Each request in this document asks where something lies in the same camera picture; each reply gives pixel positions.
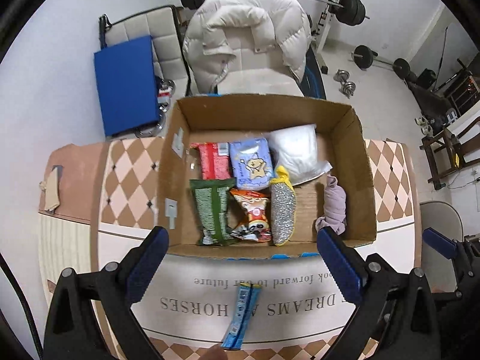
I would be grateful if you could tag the long blue snack packet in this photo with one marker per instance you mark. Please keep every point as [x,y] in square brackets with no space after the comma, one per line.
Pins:
[247,297]

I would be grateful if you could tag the green snack packet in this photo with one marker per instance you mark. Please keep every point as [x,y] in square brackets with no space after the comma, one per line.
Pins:
[211,199]

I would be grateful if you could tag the white puffer jacket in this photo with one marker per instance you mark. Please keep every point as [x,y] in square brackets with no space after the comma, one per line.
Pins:
[248,47]

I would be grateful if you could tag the barbell on floor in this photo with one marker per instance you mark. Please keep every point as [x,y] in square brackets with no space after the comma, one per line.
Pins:
[364,58]

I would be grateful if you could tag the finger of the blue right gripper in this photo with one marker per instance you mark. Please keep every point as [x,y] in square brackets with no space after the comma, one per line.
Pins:
[441,244]

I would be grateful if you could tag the grey round chair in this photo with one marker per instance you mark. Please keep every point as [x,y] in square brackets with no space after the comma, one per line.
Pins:
[442,217]

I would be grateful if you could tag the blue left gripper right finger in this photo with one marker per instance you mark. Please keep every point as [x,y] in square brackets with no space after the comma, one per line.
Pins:
[343,262]

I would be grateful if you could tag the white padded chair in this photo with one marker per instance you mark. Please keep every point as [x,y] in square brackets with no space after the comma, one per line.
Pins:
[161,25]

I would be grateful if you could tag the open cardboard box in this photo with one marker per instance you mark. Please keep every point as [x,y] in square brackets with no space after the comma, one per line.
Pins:
[237,117]

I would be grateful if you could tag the white plastic bag pack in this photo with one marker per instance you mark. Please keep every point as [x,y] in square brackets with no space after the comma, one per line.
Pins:
[295,148]

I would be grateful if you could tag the orange red snack packet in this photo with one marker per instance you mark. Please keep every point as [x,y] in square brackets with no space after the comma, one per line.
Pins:
[254,227]

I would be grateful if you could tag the dark wooden chair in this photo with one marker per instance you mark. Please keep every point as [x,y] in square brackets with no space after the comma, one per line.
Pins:
[455,150]

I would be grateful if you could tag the purple cloth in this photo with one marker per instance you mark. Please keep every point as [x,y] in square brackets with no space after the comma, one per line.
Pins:
[335,206]

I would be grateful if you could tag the black exercise bike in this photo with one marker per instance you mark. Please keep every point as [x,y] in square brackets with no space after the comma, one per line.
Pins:
[459,93]

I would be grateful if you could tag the chrome dumbbell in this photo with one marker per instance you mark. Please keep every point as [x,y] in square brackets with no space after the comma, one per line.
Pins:
[347,87]

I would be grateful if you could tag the white weight bench rack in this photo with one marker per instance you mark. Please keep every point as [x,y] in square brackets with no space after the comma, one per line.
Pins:
[320,34]

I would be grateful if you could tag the blue cartoon tissue pack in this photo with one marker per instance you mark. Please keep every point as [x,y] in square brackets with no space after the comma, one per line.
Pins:
[251,163]

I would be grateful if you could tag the cardboard scrap piece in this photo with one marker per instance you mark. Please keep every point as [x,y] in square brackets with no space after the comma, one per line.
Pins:
[50,187]

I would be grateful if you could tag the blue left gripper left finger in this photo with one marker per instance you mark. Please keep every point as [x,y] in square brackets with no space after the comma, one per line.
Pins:
[142,263]

